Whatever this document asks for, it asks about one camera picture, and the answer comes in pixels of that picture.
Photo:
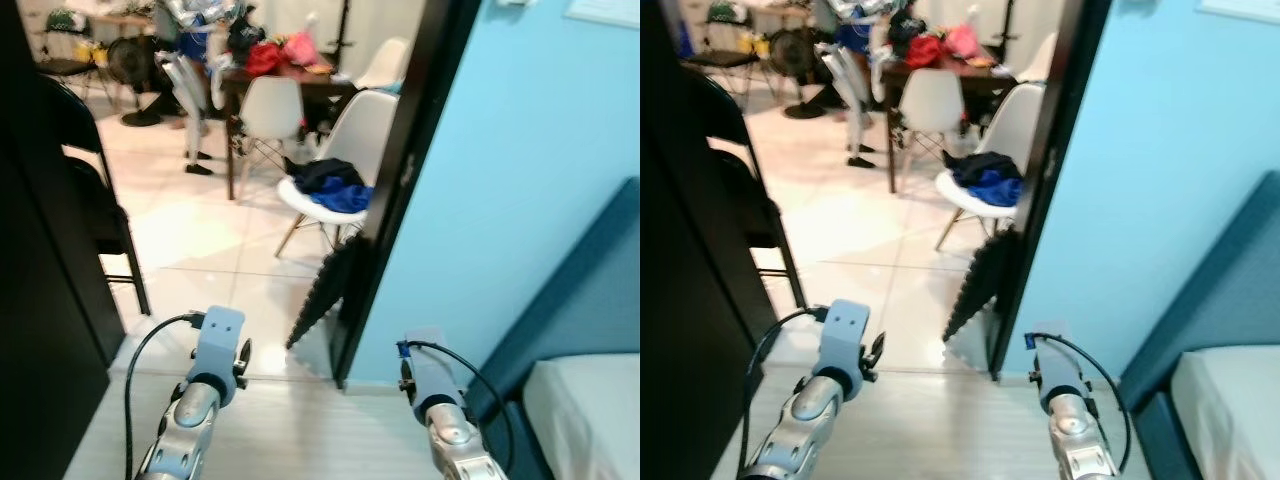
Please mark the pink bag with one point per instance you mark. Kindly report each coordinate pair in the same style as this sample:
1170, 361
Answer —
962, 40
300, 47

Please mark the black foam mat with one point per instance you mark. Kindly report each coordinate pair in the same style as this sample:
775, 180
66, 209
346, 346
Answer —
330, 290
985, 285

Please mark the black door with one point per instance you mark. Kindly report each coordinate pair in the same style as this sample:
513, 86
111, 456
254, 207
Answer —
400, 150
1050, 150

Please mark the red bag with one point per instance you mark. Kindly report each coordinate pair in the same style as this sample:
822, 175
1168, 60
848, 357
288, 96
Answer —
265, 58
925, 50

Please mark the black metal chair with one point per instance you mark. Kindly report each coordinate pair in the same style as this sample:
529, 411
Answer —
725, 58
70, 65

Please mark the light grey left wrist camera mount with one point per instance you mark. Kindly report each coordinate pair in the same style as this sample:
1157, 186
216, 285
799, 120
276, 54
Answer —
218, 345
845, 335

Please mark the dark blue clothes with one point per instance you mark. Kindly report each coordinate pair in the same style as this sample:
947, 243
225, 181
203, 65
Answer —
990, 182
335, 190

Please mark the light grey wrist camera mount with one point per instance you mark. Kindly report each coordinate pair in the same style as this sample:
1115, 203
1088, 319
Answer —
430, 365
845, 335
218, 345
1058, 360

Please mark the black bag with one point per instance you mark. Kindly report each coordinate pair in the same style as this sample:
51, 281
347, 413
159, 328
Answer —
245, 35
905, 30

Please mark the white plastic shell chair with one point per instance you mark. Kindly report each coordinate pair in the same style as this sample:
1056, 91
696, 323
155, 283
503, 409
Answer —
1015, 120
272, 110
390, 62
365, 125
1040, 58
930, 100

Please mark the black pedestal fan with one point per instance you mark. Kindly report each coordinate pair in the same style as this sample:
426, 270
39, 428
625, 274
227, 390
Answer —
795, 55
135, 60

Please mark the light grey right wrist camera mount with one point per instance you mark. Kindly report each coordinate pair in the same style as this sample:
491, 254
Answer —
1058, 360
430, 365

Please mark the dark wooden table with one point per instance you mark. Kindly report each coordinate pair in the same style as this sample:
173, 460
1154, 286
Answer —
985, 75
320, 82

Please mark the black folding chair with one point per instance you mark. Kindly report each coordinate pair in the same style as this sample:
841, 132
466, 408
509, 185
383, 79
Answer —
750, 200
100, 210

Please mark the silver humanoid robot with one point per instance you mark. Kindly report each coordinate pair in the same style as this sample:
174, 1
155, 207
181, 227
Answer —
855, 45
195, 50

